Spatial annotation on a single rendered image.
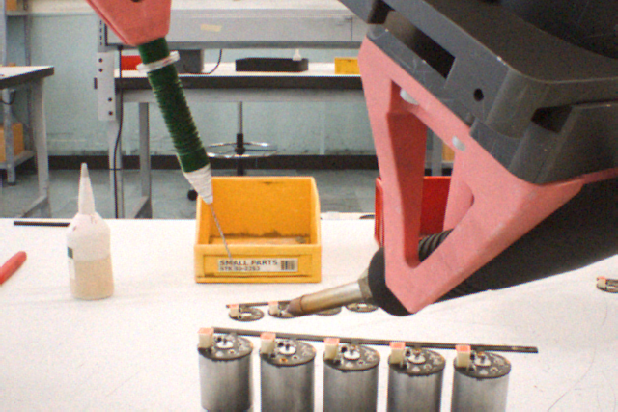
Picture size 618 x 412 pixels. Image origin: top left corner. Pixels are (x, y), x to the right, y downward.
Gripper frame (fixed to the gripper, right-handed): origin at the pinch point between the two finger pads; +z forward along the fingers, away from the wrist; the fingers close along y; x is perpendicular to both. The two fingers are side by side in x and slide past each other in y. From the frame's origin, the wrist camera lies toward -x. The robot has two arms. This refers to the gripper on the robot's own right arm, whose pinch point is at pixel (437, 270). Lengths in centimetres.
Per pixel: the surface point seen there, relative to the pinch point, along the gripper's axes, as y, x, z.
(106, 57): -78, -204, 112
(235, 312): -8.2, -18.1, 23.2
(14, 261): 2.4, -34.3, 31.0
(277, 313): -11.0, -16.9, 23.0
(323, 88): -143, -164, 106
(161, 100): 4.6, -10.7, 0.3
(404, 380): -3.6, -1.2, 8.5
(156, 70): 4.7, -11.2, -0.8
